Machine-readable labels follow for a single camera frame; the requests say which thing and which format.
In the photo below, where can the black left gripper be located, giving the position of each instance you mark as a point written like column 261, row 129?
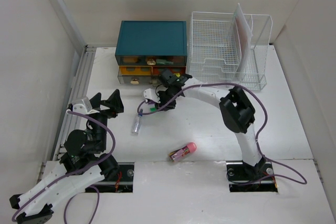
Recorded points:
column 114, row 103

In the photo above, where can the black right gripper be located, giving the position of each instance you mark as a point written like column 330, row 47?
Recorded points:
column 170, row 106

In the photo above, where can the small drawer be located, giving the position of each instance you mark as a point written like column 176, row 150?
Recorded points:
column 135, row 75
column 156, row 71

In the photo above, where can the green capsule stapler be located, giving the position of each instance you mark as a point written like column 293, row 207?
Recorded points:
column 163, row 62

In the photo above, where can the transparent drawer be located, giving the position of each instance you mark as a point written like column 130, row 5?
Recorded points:
column 151, row 60

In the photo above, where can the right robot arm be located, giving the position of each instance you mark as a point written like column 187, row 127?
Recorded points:
column 236, row 109

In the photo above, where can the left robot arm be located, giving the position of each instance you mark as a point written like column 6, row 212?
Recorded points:
column 84, row 163

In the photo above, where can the small clear spray bottle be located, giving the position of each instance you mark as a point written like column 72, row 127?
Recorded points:
column 137, row 123

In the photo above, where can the teal drawer cabinet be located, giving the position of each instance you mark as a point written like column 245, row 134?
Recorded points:
column 152, row 38

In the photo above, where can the pink capped clip tube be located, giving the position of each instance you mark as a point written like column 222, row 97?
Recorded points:
column 178, row 155

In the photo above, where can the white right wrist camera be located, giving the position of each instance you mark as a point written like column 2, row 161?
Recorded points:
column 151, row 95

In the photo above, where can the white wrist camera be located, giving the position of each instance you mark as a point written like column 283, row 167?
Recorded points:
column 151, row 95
column 80, row 105

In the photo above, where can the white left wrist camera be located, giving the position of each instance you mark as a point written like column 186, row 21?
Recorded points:
column 80, row 105

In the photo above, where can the aluminium rail on left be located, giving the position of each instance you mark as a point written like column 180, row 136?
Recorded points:
column 79, row 86

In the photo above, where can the white wire stacking tray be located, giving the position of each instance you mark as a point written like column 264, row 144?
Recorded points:
column 214, row 51

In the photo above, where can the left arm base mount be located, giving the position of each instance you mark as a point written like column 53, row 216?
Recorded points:
column 122, row 182

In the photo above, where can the white wire file holder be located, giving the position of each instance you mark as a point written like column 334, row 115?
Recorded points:
column 254, row 76

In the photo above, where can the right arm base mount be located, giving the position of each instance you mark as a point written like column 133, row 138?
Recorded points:
column 240, row 181

